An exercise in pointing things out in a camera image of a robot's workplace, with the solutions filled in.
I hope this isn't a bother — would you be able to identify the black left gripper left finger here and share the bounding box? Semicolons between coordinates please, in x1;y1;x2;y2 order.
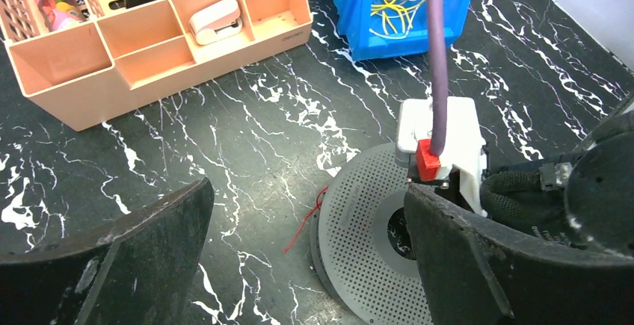
1;179;215;324

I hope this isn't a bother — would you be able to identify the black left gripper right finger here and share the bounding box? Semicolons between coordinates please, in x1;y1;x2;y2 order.
404;184;633;324

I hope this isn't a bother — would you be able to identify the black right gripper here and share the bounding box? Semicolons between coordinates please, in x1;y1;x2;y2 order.
480;110;634;257

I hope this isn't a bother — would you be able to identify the grey filament spool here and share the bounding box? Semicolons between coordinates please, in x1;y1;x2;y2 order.
310;143;433;324

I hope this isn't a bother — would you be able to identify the blue plastic bin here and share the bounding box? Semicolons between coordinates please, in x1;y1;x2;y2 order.
322;0;476;62

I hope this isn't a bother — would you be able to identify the pink desk organizer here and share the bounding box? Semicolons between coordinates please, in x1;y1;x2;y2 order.
1;0;313;131

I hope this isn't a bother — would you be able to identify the white pink stapler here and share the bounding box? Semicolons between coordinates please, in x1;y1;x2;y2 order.
188;0;243;46

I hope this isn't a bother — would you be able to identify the pink sticker roll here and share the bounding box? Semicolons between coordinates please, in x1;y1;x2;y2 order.
34;0;87;31

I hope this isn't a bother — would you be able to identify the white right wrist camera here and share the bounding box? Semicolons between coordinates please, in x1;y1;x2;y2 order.
395;96;488;216

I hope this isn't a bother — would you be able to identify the red thin wire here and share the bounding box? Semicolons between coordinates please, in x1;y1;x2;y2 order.
283;186;330;255

